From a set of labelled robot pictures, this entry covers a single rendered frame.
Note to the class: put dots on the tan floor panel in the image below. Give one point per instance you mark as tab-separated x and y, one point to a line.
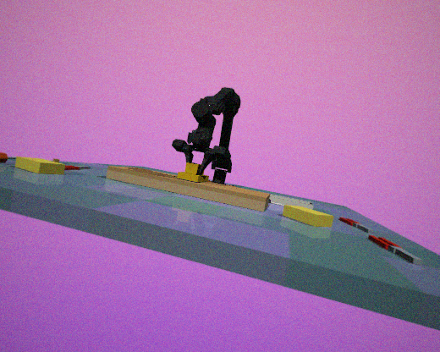
205	190

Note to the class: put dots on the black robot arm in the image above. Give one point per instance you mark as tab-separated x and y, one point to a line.
226	101

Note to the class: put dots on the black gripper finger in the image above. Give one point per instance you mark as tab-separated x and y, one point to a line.
208	158
188	154

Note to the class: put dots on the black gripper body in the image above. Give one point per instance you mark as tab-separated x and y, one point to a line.
220	151

